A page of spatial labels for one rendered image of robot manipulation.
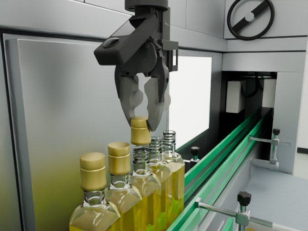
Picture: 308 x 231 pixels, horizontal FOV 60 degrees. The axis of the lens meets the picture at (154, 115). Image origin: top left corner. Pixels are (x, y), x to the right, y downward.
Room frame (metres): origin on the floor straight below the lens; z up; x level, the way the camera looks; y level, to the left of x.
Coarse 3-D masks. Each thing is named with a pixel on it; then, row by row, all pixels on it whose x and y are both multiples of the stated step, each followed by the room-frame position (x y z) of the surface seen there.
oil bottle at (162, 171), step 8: (152, 168) 0.48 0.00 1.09; (160, 168) 0.48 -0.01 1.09; (168, 168) 0.49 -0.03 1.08; (160, 176) 0.47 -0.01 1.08; (168, 176) 0.49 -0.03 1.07; (168, 184) 0.49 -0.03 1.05; (168, 192) 0.49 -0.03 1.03; (168, 200) 0.49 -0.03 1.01; (168, 208) 0.49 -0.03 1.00; (168, 216) 0.49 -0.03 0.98; (168, 224) 0.49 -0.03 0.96
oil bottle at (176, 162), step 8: (168, 160) 0.52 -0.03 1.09; (176, 160) 0.53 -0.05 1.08; (176, 168) 0.52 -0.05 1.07; (184, 168) 0.55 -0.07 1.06; (176, 176) 0.52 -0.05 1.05; (184, 176) 0.55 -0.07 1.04; (176, 184) 0.52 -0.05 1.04; (176, 192) 0.52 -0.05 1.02; (176, 200) 0.52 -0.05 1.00; (176, 208) 0.52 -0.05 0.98; (176, 216) 0.52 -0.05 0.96
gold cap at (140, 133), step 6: (132, 120) 0.44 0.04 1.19; (138, 120) 0.43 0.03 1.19; (144, 120) 0.43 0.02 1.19; (132, 126) 0.44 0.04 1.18; (138, 126) 0.43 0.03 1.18; (144, 126) 0.43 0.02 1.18; (132, 132) 0.44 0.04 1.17; (138, 132) 0.43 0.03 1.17; (144, 132) 0.43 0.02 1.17; (150, 132) 0.45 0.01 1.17; (132, 138) 0.44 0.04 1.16; (138, 138) 0.43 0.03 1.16; (144, 138) 0.43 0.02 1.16; (150, 138) 0.45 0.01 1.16; (138, 144) 0.43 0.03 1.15; (144, 144) 0.43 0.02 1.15
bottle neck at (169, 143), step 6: (162, 132) 0.55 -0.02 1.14; (168, 132) 0.56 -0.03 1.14; (174, 132) 0.54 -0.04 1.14; (162, 138) 0.55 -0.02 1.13; (168, 138) 0.54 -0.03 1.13; (174, 138) 0.54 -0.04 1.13; (162, 144) 0.55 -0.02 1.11; (168, 144) 0.54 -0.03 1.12; (174, 144) 0.54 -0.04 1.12; (162, 150) 0.55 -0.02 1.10; (168, 150) 0.54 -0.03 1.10; (174, 150) 0.54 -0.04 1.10
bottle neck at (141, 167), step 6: (138, 150) 0.43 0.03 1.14; (144, 150) 0.43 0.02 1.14; (138, 156) 0.43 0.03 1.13; (144, 156) 0.43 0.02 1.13; (138, 162) 0.43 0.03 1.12; (144, 162) 0.43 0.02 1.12; (138, 168) 0.43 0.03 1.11; (144, 168) 0.43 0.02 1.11; (138, 174) 0.43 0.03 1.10; (144, 174) 0.43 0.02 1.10
